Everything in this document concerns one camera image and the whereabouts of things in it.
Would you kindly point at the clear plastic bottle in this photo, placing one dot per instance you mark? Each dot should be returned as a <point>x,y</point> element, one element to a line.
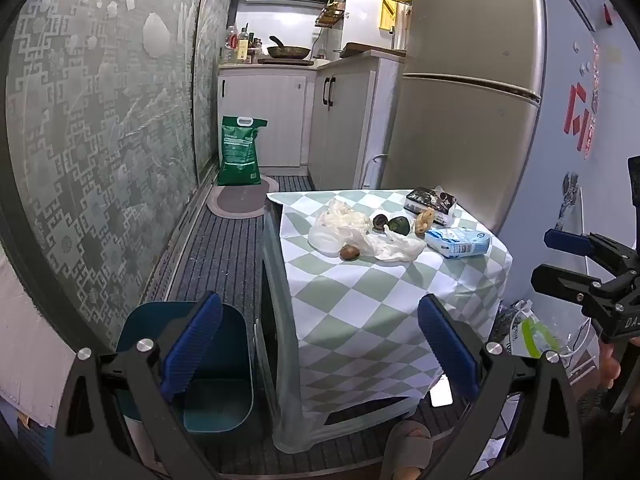
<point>230,46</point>

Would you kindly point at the wooden cutting board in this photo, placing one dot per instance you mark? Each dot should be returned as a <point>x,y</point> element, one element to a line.
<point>372,49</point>

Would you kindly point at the large dark avocado half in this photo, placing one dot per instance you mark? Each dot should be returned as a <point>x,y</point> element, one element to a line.
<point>398,226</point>

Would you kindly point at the small dark avocado half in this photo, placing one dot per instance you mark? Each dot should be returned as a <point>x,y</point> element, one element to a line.
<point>380,222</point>

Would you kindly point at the wide patterned glass door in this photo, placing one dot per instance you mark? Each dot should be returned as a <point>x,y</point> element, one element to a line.
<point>100,135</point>

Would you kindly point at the green white checkered tablecloth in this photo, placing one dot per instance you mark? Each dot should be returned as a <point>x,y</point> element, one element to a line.
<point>360,300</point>

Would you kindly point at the teal plastic trash bin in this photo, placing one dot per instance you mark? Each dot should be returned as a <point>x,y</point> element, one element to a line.
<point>220,405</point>

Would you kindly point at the dark frying pan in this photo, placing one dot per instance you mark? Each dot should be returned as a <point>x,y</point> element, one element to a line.
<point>289,51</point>

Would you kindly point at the silver refrigerator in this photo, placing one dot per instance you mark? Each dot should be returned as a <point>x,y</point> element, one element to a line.
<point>460,110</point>

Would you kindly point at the grey striped floor mat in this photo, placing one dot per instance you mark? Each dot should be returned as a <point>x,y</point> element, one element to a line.
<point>220,260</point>

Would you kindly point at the grey oval floor mat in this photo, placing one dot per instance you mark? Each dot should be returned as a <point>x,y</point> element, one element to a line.
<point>240,200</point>

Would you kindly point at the black tissue pack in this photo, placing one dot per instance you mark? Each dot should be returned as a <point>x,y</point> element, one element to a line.
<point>429,202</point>

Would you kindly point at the clear round plastic container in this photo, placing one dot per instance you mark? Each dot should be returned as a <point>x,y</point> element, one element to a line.
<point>325,242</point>

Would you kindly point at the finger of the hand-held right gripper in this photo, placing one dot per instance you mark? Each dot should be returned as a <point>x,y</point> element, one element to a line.
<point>560,280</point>
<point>567,241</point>

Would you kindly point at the yellow hanging board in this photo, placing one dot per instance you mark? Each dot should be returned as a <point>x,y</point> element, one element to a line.
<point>387,10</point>

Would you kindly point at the white plastic table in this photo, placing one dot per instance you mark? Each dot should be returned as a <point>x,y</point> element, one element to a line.
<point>263,385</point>

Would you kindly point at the brown kiwi fruit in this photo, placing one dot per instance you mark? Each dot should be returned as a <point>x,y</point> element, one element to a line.
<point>350,253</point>

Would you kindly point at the blue white packet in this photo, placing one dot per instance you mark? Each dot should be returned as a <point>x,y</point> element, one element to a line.
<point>457,243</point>

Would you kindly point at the red paper wall decoration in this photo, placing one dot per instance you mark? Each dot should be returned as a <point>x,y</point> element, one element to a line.
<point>580,120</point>

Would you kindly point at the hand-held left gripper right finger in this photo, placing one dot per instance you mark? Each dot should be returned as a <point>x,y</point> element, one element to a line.
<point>447,345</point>

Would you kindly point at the person's slippered foot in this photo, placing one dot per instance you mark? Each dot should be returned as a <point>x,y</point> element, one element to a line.
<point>407,447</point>

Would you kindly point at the green rice bag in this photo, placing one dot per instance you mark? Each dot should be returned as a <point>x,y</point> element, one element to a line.
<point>241,152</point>

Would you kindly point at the white cabinet under stove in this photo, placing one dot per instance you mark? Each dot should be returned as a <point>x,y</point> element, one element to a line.
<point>265,115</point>

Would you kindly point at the narrow patterned glass door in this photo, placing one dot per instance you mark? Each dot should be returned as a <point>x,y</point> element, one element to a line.
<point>210,60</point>

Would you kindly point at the beige ginger piece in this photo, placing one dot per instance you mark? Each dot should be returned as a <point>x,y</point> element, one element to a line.
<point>424,222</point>

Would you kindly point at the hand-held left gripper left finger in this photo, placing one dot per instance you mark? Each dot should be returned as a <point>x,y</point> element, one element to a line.
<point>192,345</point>

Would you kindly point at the white metal frame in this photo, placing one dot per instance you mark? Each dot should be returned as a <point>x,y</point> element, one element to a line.
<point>372,170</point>

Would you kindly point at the clear bag with green print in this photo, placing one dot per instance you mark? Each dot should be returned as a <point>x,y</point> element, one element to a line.
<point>537,337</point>

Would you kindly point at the yellow oil bottle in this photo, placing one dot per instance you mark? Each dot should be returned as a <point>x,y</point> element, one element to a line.
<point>243,47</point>

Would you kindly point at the person's right hand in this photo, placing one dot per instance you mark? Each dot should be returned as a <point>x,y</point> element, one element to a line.
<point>609,367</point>

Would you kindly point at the white plastic bag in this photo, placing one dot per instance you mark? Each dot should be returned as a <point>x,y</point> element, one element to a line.
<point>350,225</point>

